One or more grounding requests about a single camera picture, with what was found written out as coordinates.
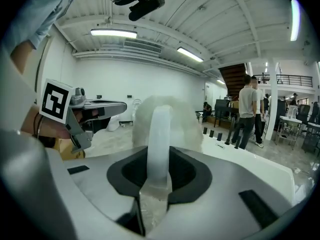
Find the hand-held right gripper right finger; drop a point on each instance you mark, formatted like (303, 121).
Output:
(225, 196)

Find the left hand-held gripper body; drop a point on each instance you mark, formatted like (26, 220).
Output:
(53, 100)

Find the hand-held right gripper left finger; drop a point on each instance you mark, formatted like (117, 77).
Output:
(100, 179)

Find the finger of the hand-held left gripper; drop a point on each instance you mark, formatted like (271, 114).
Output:
(113, 109)

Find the white bathtub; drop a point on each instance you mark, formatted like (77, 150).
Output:
(250, 156)

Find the person's left forearm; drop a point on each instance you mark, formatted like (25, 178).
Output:
(51, 131)

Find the person's left hand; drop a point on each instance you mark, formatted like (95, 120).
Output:
(87, 115)

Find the black wrist band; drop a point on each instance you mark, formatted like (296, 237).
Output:
(37, 124)

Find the open brown cardboard box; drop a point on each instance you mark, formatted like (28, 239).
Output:
(71, 150)

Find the short black faucet knob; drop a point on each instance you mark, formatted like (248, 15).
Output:
(219, 137)
(205, 130)
(212, 133)

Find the ceiling air vent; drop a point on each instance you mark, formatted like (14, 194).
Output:
(142, 47)

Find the long ceiling light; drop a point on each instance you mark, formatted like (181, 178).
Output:
(113, 33)
(190, 54)
(295, 19)

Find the light blue shirt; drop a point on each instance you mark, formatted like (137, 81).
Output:
(37, 9)

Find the white sink stand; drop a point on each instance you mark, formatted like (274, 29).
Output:
(290, 120)

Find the white column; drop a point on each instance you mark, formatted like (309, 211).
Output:
(272, 104)

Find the dark wooden staircase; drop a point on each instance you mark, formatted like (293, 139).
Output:
(233, 79)

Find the black balcony railing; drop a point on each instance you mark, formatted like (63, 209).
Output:
(292, 80)

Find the black head-worn camera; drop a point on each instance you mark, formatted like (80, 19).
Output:
(142, 5)

